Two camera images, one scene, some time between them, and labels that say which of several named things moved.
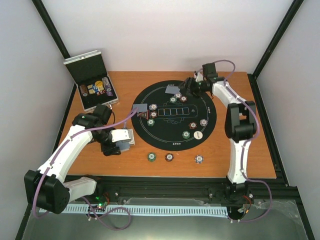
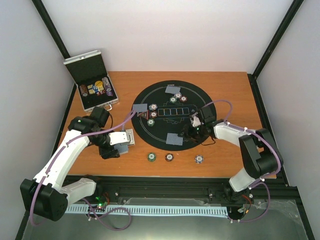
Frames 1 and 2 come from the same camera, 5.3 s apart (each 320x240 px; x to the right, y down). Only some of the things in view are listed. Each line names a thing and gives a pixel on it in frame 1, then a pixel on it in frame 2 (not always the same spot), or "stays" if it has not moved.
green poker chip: x=151 y=156 stays
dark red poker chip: x=169 y=157 stays
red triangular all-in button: x=144 y=114 stays
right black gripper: x=188 y=85 to x=188 y=134
